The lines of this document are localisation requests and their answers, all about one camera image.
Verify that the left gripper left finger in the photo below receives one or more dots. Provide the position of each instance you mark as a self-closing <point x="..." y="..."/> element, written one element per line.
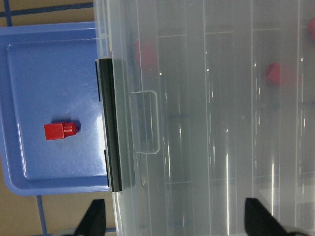
<point x="94" y="221"/>

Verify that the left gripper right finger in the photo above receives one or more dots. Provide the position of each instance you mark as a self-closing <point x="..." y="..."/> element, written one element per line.
<point x="258" y="221"/>

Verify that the blue plastic tray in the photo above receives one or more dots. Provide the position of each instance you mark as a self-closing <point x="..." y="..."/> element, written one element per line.
<point x="47" y="75"/>

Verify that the red block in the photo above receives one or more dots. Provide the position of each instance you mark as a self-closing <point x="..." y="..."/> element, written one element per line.
<point x="60" y="130"/>
<point x="281" y="76"/>
<point x="146" y="55"/>

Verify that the clear plastic box lid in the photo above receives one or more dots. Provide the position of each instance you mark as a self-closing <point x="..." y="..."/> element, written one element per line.
<point x="205" y="132"/>

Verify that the black box latch handle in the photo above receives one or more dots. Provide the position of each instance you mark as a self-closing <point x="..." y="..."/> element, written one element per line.
<point x="113" y="102"/>

